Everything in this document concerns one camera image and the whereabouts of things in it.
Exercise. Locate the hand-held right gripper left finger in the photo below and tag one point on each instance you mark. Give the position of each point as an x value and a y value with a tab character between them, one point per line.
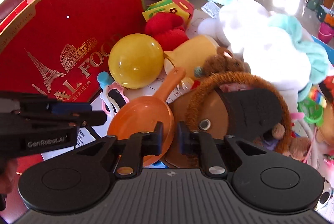
157	141

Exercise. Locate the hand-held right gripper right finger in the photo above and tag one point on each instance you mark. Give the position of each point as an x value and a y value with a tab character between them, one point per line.
182	141

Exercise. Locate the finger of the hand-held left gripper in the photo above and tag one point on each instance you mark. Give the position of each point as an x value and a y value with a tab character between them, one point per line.
70	108
91	118

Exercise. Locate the orange toy frying pan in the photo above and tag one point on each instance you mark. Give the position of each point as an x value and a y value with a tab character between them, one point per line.
138	119

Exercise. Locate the red gift box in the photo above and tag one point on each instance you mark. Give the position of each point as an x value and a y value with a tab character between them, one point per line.
65	31

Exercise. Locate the person's left hand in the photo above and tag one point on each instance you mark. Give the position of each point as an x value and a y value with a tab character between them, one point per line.
9	174

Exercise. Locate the white pink baby toy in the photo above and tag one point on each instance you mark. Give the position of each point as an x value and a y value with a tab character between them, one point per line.
112	93

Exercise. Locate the brown plush slipper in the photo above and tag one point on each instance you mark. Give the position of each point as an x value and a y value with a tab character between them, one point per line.
208	106

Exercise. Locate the yellow ball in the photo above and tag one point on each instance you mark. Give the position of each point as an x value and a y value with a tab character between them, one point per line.
133	62

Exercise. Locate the brown furry plush toy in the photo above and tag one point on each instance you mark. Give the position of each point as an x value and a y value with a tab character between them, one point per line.
221	61

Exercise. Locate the yellow plastic toy jug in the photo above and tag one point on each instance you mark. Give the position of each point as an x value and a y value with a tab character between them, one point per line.
193	51

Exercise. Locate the red plush bow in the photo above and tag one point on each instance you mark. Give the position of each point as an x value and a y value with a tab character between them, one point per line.
164	28

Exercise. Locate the brown plush bear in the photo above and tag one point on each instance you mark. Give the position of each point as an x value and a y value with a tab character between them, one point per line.
297	145

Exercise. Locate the white and mint plush toy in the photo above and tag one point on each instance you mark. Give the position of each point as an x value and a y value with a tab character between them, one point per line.
261	38

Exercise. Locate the white plastic headband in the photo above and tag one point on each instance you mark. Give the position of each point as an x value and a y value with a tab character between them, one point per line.
313	140

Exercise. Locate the green plastic toy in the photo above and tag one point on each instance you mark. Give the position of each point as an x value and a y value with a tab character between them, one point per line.
311	111

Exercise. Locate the colourful foam cube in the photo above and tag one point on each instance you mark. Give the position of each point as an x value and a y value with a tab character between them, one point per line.
177	6

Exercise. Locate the yellow orange plastic toy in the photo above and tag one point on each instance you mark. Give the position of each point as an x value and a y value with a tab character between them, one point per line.
327	135

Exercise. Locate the cow print ball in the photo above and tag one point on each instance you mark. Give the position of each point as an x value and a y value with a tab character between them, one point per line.
326	195

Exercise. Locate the pink bucket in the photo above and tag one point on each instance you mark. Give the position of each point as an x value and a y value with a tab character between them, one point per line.
326	33

